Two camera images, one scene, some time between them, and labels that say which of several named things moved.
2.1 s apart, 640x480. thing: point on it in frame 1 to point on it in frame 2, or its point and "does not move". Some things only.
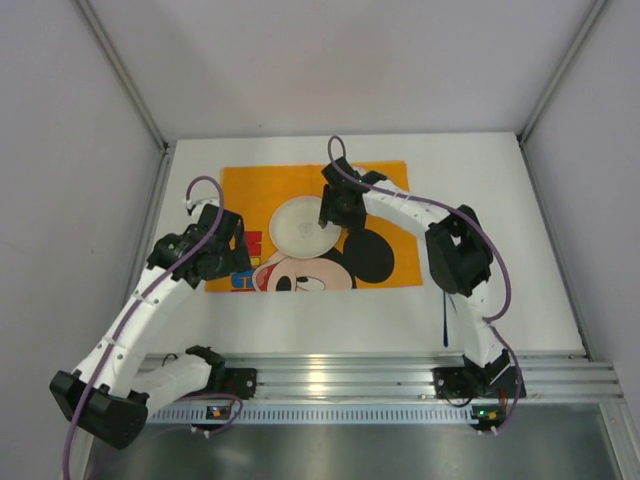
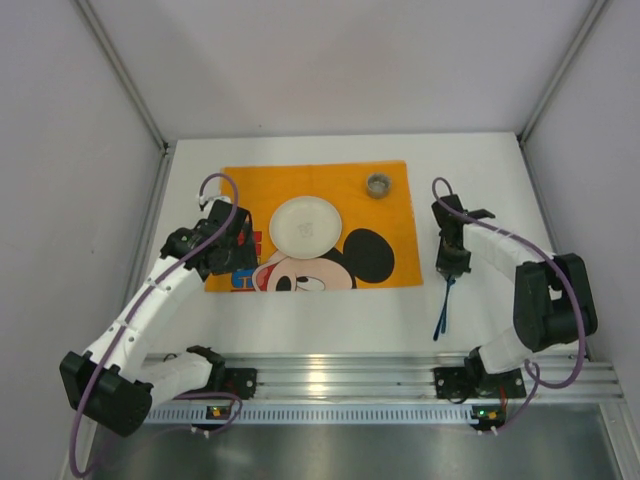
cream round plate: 295,229 does not move
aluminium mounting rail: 554,376 does not move
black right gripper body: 338,208 to 451,265
